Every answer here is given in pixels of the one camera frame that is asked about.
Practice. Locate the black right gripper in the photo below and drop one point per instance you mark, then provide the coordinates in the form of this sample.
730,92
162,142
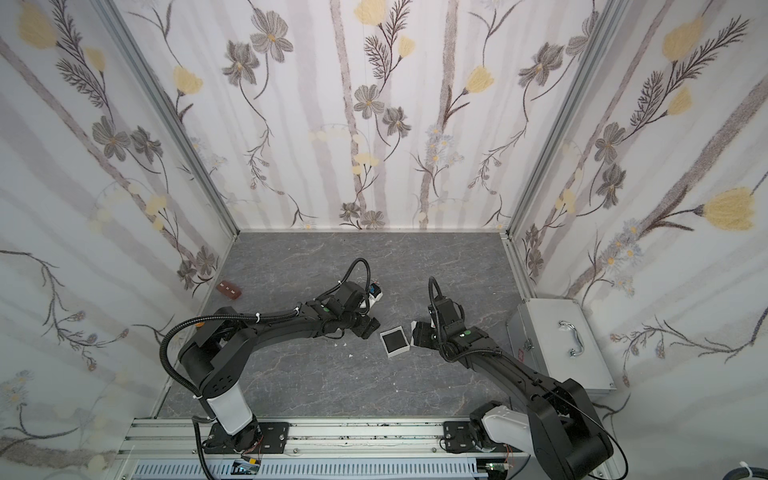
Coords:
424,335

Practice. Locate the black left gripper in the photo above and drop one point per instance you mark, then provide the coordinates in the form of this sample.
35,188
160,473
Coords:
365,324

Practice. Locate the white jewelry box base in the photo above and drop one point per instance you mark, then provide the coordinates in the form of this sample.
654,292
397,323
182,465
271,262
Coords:
398,352

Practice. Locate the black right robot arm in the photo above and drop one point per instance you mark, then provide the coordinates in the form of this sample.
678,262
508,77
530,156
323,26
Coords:
567,438

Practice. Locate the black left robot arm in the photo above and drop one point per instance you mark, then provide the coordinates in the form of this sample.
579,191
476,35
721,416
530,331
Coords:
208,354

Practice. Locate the small brown red box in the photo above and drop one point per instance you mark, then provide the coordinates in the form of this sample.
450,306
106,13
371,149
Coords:
229,290

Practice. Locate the silver metal case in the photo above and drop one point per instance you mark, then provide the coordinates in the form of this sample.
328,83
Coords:
553,337

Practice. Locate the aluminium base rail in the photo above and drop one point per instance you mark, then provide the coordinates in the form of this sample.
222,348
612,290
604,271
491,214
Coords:
329,448

